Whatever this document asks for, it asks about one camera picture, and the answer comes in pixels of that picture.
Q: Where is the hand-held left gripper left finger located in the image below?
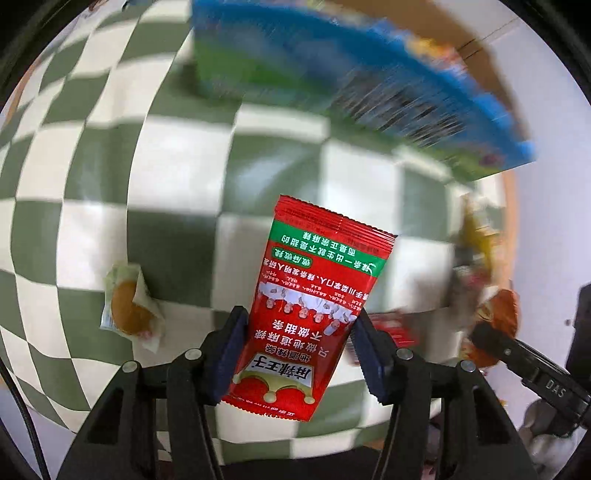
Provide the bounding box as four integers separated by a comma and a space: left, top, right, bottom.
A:
55, 305, 251, 480

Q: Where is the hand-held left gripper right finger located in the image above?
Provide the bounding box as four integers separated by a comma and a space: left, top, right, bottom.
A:
352, 308, 539, 480

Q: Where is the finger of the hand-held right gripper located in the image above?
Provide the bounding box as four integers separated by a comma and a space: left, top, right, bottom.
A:
470, 322, 571, 384
579, 283, 591, 334

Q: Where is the orange snack packet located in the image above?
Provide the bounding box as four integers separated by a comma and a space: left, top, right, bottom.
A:
462, 288, 522, 367

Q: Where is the cardboard box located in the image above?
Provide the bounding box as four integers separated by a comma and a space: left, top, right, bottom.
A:
191, 0, 536, 182

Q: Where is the small red snack packet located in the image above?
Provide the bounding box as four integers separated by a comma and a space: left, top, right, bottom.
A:
369, 310, 419, 350

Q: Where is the beige biscuit packet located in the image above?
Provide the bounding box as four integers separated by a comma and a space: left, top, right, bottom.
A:
100, 262, 163, 354

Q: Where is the yellow triangular snack packet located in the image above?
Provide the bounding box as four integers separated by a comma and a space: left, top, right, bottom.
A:
457, 196, 503, 269

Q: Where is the green white checkered mat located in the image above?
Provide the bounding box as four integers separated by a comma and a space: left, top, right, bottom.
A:
0, 0, 519, 464

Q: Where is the black cable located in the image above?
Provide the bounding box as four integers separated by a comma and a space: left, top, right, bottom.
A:
0, 357, 51, 480

